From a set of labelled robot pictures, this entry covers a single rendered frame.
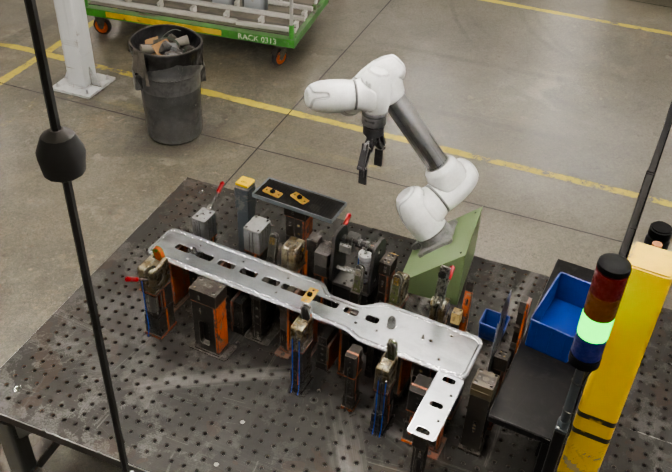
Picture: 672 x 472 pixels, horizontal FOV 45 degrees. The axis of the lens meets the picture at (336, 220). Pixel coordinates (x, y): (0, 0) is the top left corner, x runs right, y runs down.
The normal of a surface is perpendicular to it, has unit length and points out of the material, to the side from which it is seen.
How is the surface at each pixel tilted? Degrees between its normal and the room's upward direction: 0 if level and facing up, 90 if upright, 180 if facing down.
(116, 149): 0
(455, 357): 0
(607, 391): 90
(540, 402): 0
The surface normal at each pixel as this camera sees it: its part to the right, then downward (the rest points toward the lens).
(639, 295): -0.45, 0.54
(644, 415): 0.04, -0.79
